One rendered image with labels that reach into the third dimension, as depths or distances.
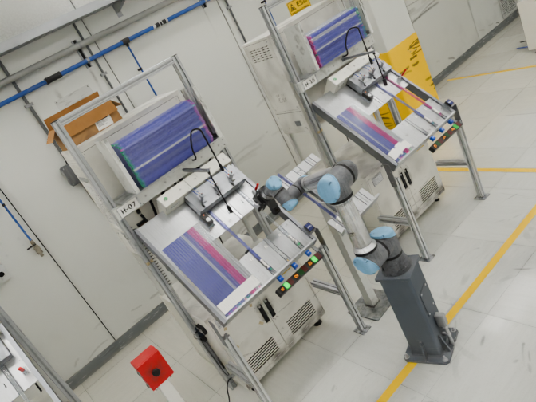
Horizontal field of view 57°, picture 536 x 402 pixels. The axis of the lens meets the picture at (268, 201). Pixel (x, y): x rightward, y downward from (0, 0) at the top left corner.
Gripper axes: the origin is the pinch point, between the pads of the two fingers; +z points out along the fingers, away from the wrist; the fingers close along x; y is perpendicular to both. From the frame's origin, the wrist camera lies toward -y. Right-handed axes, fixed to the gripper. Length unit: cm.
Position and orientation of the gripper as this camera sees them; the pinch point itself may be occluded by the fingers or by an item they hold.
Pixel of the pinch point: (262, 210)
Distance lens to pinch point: 277.3
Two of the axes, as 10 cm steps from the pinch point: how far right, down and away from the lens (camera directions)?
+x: -7.0, 5.6, -4.4
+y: -6.7, -7.3, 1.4
